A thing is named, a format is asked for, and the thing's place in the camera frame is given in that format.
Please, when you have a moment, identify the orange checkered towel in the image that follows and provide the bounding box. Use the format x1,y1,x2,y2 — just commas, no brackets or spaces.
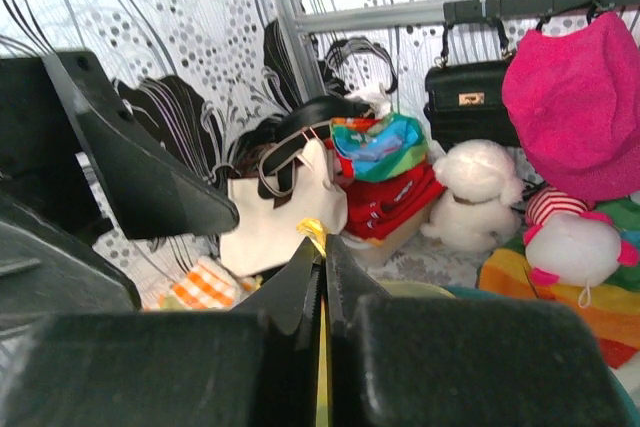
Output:
158,257,261,311

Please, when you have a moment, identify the pink white plush doll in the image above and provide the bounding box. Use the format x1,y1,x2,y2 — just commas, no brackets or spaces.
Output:
523,186,639,308

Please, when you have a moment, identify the magenta fabric bag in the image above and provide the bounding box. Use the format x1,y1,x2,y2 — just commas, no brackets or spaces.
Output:
502,12,639,201

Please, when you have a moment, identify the colourful printed bag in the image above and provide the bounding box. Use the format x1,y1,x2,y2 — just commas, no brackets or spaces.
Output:
329,113,429,183

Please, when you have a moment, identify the cream canvas tote bag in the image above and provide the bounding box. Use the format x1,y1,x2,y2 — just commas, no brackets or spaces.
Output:
220,139,348,277

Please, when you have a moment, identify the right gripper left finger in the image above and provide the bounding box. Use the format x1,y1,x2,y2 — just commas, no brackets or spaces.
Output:
1,240,321,426

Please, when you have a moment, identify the rainbow striped bag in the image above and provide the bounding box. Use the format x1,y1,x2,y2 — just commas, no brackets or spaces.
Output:
477,198,639,369

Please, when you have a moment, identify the black hat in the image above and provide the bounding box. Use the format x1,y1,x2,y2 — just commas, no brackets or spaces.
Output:
231,95,373,178

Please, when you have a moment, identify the yellow trash bag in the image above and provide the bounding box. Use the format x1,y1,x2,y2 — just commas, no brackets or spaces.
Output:
297,218,454,427

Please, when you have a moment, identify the teal trash bin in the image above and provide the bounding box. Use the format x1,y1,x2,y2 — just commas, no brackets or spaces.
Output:
439,284,640,427

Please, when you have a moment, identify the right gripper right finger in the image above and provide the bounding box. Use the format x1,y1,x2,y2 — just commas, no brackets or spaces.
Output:
325,236,635,426

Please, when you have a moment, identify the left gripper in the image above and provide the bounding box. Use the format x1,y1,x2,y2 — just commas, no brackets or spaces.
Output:
1,52,239,315

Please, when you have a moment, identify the red cloth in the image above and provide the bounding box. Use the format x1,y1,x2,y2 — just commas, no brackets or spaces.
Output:
344,162,445,241

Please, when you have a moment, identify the black leather handbag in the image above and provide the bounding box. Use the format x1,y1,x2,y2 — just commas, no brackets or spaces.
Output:
424,19,520,149

